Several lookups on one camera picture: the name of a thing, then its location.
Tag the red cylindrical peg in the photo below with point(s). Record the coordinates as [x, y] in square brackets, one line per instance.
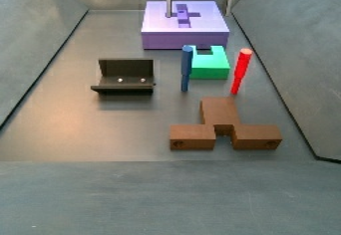
[239, 70]

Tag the blue cylindrical peg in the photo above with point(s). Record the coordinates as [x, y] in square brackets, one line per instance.
[184, 66]

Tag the black angle bracket fixture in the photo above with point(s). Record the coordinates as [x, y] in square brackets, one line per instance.
[125, 75]

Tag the brown T-shaped block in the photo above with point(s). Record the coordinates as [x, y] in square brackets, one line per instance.
[219, 121]

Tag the purple board with cross slot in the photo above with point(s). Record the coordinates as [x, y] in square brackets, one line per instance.
[195, 24]

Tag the green U-shaped block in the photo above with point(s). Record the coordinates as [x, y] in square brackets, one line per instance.
[210, 66]

